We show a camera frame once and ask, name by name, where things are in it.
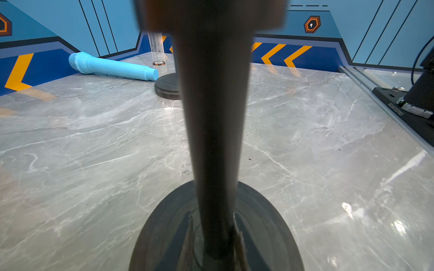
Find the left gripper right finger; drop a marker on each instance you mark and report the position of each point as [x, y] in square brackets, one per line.
[251, 244]

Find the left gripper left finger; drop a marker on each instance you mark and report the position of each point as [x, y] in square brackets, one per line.
[179, 255]

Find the black round stand base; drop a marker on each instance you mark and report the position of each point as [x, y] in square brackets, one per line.
[167, 87]

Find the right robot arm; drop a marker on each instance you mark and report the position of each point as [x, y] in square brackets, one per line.
[420, 98]

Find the light blue toy microphone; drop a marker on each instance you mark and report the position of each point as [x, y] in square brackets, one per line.
[87, 64]

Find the aluminium rail frame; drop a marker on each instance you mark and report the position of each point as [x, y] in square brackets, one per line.
[369, 79]

